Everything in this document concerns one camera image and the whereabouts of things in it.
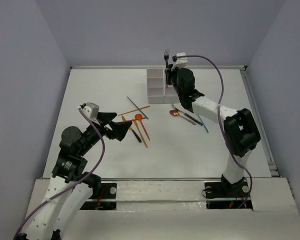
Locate pink handled silver fork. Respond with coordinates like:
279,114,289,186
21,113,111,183
163,48,170,88

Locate blue metal fork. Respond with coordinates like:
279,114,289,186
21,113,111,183
197,114,209,133

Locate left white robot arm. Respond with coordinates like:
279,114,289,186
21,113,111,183
14,112,132,240

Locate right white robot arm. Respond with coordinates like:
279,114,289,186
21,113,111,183
164,64,261,196

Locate left white divided container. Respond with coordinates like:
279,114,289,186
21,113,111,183
146,68,165,104

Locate white divided container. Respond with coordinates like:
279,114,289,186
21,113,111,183
163,74,179,104
146,68,165,104

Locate orange chopstick lower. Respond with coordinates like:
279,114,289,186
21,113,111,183
121,115,149,148

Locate orange chopstick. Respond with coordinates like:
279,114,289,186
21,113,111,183
118,105,151,116
121,115,149,148

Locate right white divided container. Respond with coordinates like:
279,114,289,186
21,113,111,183
163,74,179,104

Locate orange plastic spoon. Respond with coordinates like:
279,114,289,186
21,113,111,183
130,113,150,140

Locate teal chopstick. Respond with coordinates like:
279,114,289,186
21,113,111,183
127,96,149,120

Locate orange chopstick upper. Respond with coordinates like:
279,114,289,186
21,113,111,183
118,105,151,116

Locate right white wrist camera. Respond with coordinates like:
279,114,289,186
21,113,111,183
171,52,188,71

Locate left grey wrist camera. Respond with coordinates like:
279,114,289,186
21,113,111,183
80,102,100,120

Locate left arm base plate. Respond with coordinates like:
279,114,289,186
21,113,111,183
80,182,117,211

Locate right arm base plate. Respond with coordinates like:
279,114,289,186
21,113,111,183
201,181,253,210

